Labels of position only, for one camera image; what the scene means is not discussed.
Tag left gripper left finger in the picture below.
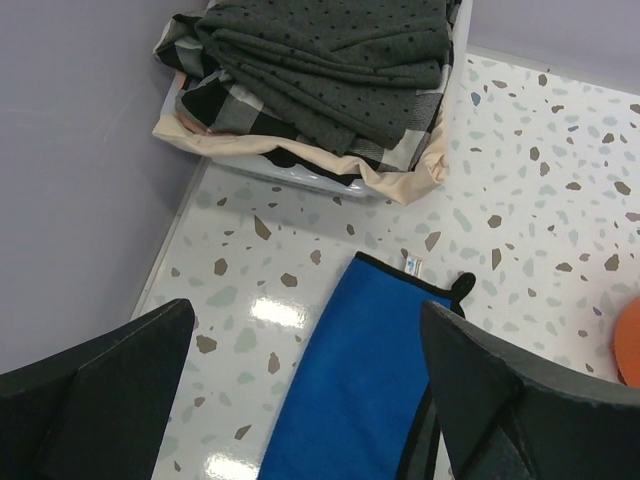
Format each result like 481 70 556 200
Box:
1 299 194 479

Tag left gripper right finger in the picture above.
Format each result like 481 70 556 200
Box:
421 302 639 479

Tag orange round desk organizer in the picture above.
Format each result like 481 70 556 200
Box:
613 297 640 388

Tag blue fabric pencil pouch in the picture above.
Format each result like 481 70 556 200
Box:
258 252 476 479

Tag small white blue eraser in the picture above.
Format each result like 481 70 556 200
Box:
404 254 423 277

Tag white bin with dark cloth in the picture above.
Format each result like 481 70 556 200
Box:
153 1 472 205

